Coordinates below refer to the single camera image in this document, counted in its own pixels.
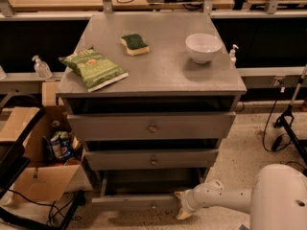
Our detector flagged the black floor cable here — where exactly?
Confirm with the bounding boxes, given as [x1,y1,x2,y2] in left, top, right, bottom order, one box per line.
[262,80,307,174]

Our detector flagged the white bowl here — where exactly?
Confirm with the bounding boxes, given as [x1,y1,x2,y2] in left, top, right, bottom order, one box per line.
[185,34,223,64]

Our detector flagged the grey drawer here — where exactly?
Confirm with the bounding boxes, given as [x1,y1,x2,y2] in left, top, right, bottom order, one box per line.
[67,112,235,141]
[84,149,219,171]
[92,168,208,211]

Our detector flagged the grey top drawer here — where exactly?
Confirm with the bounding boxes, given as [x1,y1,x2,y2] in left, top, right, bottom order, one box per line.
[67,112,235,141]

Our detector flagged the white pump bottle right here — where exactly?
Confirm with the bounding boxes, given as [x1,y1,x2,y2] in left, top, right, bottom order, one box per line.
[229,44,239,65]

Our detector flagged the green yellow sponge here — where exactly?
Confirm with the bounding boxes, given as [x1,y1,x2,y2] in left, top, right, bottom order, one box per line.
[121,34,150,56]

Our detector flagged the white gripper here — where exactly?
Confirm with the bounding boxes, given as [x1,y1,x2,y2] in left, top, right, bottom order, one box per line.
[174,179,224,220]

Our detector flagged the grey bottom drawer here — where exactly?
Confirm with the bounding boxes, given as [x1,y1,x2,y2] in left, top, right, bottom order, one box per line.
[92,168,208,211]

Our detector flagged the black tripod stand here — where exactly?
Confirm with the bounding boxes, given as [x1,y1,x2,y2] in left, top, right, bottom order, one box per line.
[274,65,307,165]

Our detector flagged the green chips bag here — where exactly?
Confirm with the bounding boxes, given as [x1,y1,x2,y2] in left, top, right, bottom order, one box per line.
[59,48,129,92]

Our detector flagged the clear sanitizer bottle left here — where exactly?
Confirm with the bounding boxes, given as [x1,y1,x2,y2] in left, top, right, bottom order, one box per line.
[33,56,53,80]

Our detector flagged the grey drawer cabinet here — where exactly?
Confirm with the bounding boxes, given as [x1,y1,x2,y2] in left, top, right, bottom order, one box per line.
[56,12,248,192]

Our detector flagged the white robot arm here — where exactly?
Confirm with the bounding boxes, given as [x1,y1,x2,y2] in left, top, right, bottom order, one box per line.
[175,164,307,230]

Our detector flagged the cardboard box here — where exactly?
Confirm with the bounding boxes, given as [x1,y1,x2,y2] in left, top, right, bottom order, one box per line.
[11,81,93,203]

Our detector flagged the grey middle drawer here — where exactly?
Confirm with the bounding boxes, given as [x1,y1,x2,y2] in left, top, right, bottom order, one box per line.
[84,149,219,171]

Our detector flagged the black cart frame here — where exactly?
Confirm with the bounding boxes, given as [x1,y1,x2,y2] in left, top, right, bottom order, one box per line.
[0,92,85,230]

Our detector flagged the snack packets in box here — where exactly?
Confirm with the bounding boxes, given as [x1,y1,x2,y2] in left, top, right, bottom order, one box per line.
[43,120,78,162]

